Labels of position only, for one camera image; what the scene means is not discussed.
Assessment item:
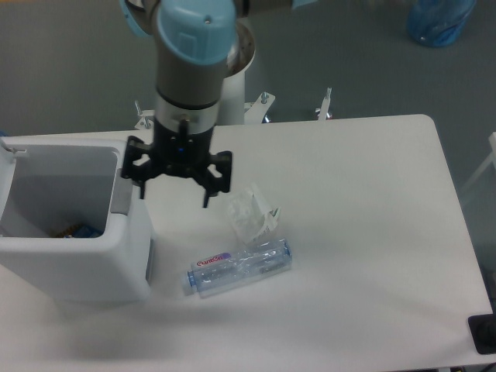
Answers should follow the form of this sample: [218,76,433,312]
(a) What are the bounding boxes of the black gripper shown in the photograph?
[121,120,232,208]

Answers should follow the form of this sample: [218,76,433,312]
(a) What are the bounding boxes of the white trash can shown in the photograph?
[1,136,153,301]

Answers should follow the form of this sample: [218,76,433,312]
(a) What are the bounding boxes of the white trash can lid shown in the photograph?
[0,137,27,215]

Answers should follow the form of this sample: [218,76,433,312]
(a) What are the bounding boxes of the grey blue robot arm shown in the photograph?
[119,1,306,205]

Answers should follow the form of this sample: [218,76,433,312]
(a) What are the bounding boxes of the trash inside the can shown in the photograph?
[50,223,103,239]

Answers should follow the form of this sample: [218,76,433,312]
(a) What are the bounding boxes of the crumpled white plastic wrapper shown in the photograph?
[226,183,281,245]

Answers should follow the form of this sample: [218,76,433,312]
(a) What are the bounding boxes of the clear plastic water bottle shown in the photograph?
[184,239,293,298]

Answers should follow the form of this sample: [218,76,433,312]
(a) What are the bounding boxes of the blue water jug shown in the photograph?
[406,0,477,47]

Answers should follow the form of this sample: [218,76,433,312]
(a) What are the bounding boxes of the black device at table edge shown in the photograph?
[468,314,495,355]

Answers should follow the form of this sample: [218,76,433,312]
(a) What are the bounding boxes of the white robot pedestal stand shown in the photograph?
[134,26,335,130]

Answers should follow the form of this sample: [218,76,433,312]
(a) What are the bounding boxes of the white frame at right edge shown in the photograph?
[461,132,496,194]

